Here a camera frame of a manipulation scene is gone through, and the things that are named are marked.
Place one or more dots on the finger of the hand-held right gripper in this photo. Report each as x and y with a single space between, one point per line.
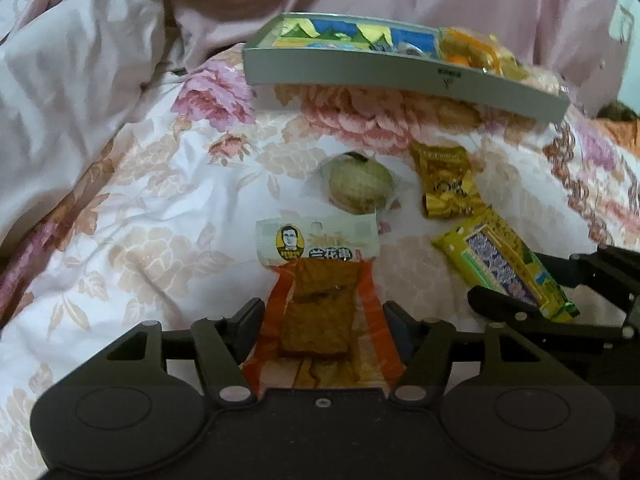
595 272
500 306

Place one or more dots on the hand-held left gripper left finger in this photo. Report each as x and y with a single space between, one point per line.
250 321

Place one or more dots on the orange cloth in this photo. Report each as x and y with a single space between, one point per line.
620 132

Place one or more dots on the gold snack packet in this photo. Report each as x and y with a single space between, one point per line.
445 180

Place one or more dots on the grey tray with colourful print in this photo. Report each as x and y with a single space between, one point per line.
350 67

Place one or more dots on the round pastry in clear wrap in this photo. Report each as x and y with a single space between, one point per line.
355 182

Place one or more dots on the floral blanket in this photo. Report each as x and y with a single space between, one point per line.
150 210

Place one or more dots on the orange dried tofu packet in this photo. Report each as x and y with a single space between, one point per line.
315 310

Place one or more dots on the yellow wrapper packet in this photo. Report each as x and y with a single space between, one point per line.
500 55

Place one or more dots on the clear bag of bread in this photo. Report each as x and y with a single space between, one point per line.
540 79

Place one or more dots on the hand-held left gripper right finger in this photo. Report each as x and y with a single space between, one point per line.
396 321

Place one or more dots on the yellow-green snack bar packet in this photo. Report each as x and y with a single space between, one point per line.
500 255

